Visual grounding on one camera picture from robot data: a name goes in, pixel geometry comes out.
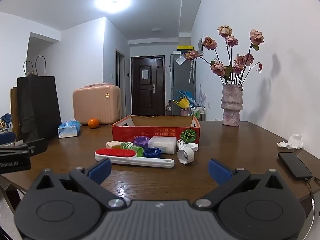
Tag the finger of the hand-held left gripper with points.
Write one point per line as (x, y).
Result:
(35, 146)

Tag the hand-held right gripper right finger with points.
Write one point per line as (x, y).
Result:
(220, 171)

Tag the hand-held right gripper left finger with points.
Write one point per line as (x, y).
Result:
(100, 170)

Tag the green plastic bottle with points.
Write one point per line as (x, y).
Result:
(132, 148)

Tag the purple notched bottle cap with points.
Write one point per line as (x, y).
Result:
(141, 140)

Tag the red cardboard box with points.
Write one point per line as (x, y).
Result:
(150, 132)

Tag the blue bag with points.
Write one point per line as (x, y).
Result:
(6, 136)

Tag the small white cap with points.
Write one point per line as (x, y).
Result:
(194, 147)

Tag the blue tissue pack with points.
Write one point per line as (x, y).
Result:
(68, 129)

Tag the white spray bottle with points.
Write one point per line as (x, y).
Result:
(185, 156)

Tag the black paper bag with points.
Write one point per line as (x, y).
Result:
(40, 105)

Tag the brown paper bag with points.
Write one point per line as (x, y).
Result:
(14, 110)

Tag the orange fruit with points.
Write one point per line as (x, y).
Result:
(93, 123)

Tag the blue bottle cap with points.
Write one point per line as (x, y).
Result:
(152, 153)

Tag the translucent white plastic box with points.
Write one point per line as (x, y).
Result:
(162, 145)

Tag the pink suitcase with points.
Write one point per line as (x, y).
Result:
(96, 103)

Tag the pink ceramic vase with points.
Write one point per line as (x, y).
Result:
(232, 105)

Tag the pink flower pot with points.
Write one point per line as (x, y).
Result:
(184, 112)

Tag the black smartphone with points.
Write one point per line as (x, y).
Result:
(295, 166)

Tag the crumpled white tissue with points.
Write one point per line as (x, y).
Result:
(291, 142)

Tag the yellow watering can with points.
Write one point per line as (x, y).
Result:
(183, 103)

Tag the blue folding rack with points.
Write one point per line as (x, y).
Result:
(186, 93)

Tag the side room door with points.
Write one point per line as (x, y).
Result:
(120, 85)

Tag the dark brown entrance door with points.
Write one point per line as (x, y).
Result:
(147, 90)

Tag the grey refrigerator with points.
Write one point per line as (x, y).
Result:
(180, 85)

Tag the hanging white sticks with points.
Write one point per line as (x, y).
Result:
(192, 72)

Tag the bunch of dried roses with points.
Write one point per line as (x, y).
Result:
(225, 67)

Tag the yellow box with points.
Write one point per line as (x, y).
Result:
(185, 47)

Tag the small ceiling lamp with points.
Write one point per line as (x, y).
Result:
(156, 30)

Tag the round ceiling lamp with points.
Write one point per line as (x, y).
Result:
(113, 2)

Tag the wall paper sheet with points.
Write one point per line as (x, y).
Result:
(200, 45)

